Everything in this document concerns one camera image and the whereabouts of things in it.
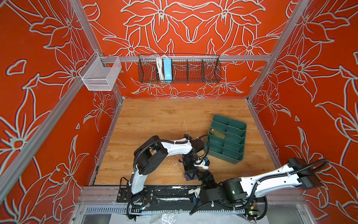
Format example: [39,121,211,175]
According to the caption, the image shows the green striped sock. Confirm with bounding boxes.
[209,128,226,139]

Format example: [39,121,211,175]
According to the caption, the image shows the green divided tray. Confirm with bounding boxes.
[205,114,247,164]

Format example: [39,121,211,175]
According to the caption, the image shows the purple sock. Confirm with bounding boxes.
[183,172,198,182]

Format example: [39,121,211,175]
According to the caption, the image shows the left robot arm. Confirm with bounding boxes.
[129,134,209,195]

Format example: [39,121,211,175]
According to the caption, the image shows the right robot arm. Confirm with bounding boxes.
[195,158,330,210]

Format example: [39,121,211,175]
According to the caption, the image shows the light blue box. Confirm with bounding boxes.
[163,58,172,83]

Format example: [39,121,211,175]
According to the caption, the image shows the clear plastic bin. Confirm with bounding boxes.
[79,52,122,91]

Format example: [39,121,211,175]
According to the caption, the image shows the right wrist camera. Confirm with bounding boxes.
[188,187,201,198]

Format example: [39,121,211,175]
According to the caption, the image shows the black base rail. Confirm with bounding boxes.
[116,184,266,212]

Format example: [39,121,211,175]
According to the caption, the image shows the black wire basket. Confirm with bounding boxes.
[138,54,222,84]

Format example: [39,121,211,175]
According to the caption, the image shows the white cable bundle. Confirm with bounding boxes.
[156,55,165,82]

